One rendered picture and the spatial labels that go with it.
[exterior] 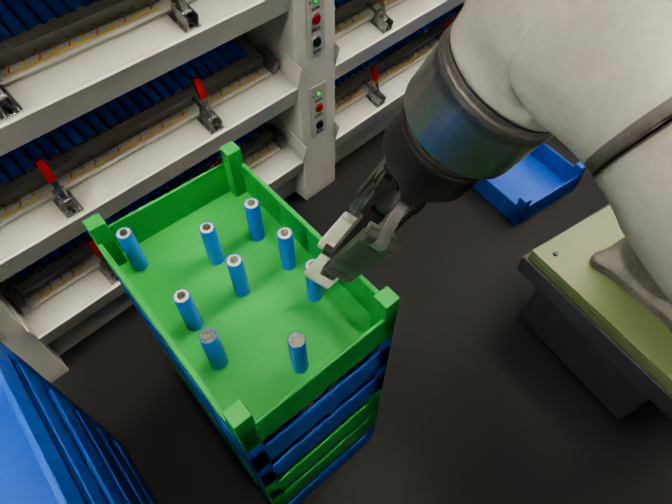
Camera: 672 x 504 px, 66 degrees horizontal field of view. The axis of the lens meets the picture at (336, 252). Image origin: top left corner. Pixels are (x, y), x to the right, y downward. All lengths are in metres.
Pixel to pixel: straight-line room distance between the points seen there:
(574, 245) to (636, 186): 0.71
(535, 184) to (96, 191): 0.96
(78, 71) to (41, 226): 0.24
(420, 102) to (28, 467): 0.49
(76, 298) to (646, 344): 0.93
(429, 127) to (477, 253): 0.87
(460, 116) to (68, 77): 0.58
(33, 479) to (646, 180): 0.55
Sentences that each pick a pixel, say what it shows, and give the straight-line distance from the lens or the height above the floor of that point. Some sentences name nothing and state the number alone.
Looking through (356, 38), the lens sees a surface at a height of 0.33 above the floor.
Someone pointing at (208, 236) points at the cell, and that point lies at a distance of 0.60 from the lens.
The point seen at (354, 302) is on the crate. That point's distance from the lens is 0.60.
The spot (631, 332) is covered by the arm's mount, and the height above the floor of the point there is 0.22.
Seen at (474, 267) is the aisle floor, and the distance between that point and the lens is 1.15.
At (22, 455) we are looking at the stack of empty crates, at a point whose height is 0.40.
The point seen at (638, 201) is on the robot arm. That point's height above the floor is 0.76.
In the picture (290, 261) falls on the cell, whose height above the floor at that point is 0.42.
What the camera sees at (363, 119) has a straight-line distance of 1.24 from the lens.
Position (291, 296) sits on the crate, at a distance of 0.61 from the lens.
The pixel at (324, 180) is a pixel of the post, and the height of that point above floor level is 0.03.
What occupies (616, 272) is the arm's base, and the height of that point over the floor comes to 0.24.
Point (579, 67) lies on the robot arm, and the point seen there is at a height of 0.79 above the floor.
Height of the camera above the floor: 0.93
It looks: 55 degrees down
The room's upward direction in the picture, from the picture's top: straight up
